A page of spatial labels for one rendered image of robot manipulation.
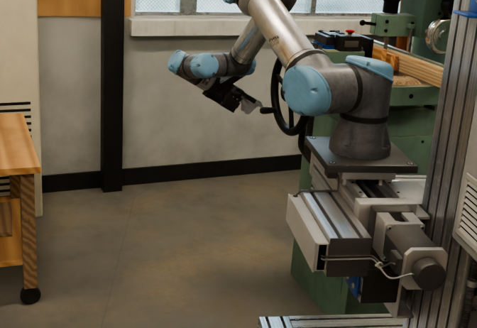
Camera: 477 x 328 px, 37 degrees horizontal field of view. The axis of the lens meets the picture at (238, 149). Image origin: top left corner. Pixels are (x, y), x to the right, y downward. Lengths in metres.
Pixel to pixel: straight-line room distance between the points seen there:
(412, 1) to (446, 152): 0.98
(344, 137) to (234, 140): 2.13
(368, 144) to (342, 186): 0.12
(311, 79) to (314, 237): 0.35
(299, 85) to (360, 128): 0.20
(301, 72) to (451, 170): 0.39
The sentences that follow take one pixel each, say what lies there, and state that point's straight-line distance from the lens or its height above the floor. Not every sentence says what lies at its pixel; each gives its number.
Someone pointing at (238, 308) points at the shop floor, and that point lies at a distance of 2.63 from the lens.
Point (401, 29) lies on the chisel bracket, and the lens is 2.45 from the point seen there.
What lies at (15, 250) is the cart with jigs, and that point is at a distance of 2.63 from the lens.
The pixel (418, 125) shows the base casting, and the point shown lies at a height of 0.75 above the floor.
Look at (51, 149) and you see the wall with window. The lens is 3.53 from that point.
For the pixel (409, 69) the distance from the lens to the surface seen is 2.34.
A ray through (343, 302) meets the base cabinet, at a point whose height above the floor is 0.11.
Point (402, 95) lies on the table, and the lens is 2.17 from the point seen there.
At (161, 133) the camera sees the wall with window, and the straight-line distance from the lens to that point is 3.64.
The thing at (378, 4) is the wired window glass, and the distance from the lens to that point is 4.14.
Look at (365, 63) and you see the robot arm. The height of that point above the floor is 1.05.
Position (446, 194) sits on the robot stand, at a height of 0.80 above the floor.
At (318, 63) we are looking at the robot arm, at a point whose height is 1.04.
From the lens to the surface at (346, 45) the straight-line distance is 2.30.
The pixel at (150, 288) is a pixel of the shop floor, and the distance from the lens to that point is 2.73.
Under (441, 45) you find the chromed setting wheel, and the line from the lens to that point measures 2.43.
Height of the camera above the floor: 1.35
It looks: 18 degrees down
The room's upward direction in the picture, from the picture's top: 4 degrees clockwise
